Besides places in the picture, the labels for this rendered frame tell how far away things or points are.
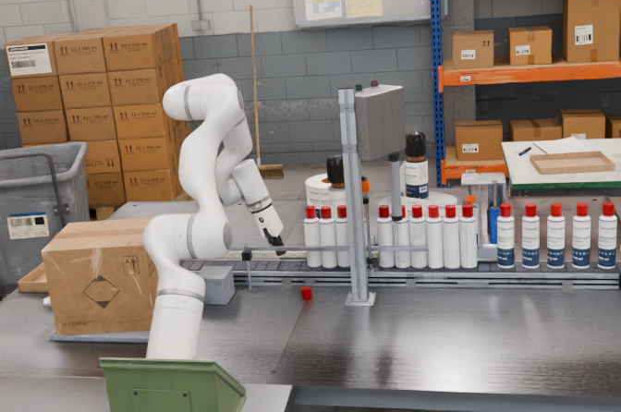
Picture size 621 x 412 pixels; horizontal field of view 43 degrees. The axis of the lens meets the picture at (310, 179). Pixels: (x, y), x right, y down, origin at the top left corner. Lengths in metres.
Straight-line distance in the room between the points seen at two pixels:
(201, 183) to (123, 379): 0.54
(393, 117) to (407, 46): 4.53
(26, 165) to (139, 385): 3.61
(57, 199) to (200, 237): 2.62
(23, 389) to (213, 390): 0.65
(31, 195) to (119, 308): 2.30
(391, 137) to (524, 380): 0.78
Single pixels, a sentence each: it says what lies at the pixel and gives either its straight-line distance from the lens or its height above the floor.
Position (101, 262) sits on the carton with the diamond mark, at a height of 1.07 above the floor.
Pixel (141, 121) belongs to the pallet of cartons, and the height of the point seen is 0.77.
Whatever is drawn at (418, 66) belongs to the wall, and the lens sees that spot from 6.87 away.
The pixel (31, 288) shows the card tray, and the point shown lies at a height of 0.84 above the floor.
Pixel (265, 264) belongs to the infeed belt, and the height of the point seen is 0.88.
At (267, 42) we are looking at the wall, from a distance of 7.00.
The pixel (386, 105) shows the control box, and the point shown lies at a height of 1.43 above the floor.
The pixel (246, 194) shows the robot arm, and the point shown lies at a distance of 2.54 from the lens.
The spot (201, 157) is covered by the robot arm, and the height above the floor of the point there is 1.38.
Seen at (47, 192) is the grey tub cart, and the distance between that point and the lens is 4.60.
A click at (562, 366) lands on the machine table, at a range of 2.13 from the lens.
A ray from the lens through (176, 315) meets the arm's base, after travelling 1.95.
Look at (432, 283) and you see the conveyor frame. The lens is 2.54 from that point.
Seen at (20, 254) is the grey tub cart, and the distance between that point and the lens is 4.76.
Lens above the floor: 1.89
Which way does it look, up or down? 17 degrees down
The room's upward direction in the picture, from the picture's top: 5 degrees counter-clockwise
